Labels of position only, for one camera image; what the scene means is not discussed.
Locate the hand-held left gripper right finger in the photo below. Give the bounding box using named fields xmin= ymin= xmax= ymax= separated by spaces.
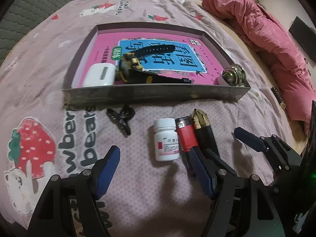
xmin=189 ymin=146 xmax=284 ymax=237

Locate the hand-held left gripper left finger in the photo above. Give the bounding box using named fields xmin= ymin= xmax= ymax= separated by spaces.
xmin=26 ymin=145 xmax=121 ymax=237

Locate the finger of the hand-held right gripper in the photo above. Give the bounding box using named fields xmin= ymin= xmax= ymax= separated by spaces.
xmin=234 ymin=127 xmax=303 ymax=171

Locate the red lighter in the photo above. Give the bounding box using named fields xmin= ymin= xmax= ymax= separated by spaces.
xmin=175 ymin=117 xmax=199 ymax=155

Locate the white pill bottle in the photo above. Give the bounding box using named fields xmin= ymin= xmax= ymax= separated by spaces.
xmin=153 ymin=118 xmax=180 ymax=162

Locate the black hair clip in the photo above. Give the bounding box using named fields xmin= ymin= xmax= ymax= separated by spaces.
xmin=106 ymin=104 xmax=136 ymax=136

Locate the brass door knob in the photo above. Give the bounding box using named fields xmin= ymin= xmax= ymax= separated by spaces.
xmin=221 ymin=64 xmax=247 ymax=87

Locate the shallow grey cardboard box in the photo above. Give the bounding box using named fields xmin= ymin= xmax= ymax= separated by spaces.
xmin=62 ymin=23 xmax=252 ymax=104

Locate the white earbuds case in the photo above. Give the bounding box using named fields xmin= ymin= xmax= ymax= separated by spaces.
xmin=83 ymin=63 xmax=116 ymax=87

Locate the yellow and black wristwatch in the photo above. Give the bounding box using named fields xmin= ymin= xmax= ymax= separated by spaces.
xmin=115 ymin=43 xmax=193 ymax=84

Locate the black and gold mattress label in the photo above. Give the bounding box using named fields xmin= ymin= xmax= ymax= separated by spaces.
xmin=270 ymin=86 xmax=287 ymax=109

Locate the beige mattress sheet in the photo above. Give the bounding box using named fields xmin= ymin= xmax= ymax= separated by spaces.
xmin=197 ymin=2 xmax=311 ymax=158

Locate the pink and blue book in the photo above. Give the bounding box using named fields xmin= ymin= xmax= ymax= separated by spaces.
xmin=78 ymin=33 xmax=234 ymax=88

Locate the pink quilt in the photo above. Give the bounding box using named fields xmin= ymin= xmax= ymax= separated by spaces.
xmin=202 ymin=0 xmax=314 ymax=121

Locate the black television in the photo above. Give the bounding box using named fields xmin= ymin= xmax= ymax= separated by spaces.
xmin=288 ymin=16 xmax=316 ymax=63

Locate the grey quilted cover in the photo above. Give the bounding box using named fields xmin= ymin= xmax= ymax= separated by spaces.
xmin=0 ymin=0 xmax=97 ymax=62

